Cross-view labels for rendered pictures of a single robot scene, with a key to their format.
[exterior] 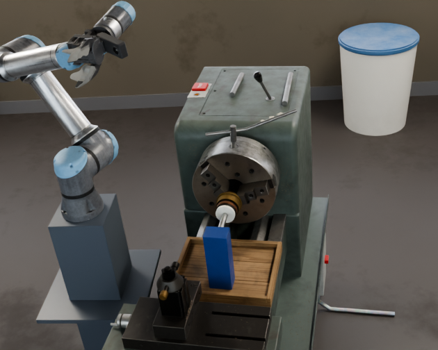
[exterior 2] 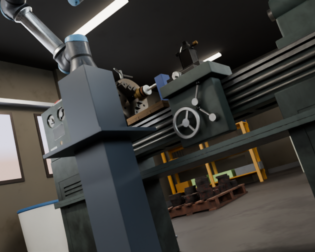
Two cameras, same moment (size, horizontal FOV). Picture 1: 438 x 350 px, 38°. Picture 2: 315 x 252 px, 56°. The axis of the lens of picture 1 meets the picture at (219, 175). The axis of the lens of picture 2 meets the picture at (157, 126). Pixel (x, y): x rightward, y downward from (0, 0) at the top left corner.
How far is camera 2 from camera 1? 2.76 m
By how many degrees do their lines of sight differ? 78
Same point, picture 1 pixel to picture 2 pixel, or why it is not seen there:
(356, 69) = (39, 217)
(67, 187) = (85, 47)
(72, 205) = (89, 59)
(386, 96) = (59, 228)
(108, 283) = (120, 117)
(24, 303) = not seen: outside the picture
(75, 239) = (99, 78)
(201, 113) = not seen: hidden behind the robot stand
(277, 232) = not seen: hidden behind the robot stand
